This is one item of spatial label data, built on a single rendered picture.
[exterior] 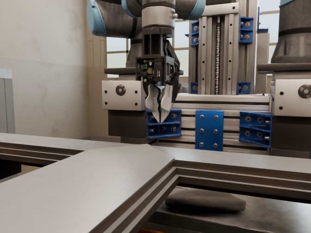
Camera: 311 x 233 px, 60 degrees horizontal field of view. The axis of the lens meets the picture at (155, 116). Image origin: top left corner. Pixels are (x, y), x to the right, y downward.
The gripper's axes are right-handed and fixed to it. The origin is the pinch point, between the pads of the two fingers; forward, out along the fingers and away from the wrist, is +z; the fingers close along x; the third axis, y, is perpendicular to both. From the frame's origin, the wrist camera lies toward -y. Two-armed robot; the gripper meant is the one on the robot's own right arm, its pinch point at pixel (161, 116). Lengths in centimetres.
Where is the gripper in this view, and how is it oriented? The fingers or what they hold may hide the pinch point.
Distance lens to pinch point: 65.5
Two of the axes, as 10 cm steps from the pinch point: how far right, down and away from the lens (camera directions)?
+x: 9.3, 0.4, -3.5
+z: 0.0, 9.9, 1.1
